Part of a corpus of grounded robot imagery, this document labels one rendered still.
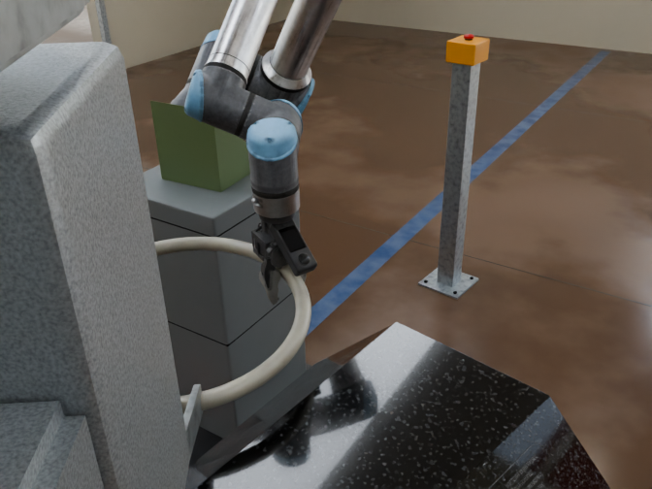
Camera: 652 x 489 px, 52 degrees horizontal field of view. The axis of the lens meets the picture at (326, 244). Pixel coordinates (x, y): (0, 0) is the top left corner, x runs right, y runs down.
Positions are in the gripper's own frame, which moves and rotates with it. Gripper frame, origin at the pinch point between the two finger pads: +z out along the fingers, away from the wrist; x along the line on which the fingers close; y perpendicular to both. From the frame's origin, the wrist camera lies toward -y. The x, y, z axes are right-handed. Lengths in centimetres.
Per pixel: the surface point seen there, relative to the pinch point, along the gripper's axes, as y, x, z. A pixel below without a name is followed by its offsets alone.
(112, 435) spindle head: -67, 49, -53
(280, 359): -22.4, 14.3, -6.9
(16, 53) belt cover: -66, 49, -77
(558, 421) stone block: -51, -24, 6
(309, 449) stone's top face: -34.7, 16.6, 2.1
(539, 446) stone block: -53, -17, 6
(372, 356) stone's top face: -21.5, -5.9, 3.7
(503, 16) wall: 411, -505, 108
